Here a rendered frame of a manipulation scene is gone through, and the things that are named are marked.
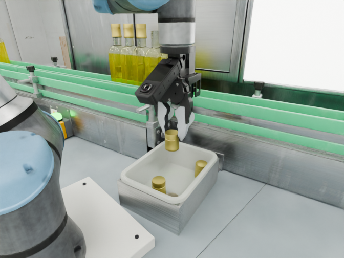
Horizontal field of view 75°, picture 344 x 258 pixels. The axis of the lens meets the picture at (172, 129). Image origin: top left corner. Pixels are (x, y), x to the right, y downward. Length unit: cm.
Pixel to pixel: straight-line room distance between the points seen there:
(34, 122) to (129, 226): 28
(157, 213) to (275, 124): 37
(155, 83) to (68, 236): 31
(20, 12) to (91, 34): 593
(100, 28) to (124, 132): 60
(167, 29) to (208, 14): 37
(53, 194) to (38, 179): 4
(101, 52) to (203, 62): 56
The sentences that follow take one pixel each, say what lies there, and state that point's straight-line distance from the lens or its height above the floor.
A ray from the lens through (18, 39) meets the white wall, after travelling 704.
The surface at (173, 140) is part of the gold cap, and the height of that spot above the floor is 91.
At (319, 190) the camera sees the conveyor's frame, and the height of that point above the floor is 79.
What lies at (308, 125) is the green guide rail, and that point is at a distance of 62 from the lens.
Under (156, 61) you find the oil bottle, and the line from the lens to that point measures 74.
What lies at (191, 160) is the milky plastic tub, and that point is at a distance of 66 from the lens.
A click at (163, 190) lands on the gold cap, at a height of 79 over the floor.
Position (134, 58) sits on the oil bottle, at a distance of 80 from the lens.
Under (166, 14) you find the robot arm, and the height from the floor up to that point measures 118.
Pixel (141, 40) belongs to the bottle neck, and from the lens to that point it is 79.
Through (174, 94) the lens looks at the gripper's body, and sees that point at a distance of 48.
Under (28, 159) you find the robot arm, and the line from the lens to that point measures 35.
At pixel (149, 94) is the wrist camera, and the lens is 41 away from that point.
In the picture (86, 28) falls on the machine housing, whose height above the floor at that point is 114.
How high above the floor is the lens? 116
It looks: 25 degrees down
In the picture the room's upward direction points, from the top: straight up
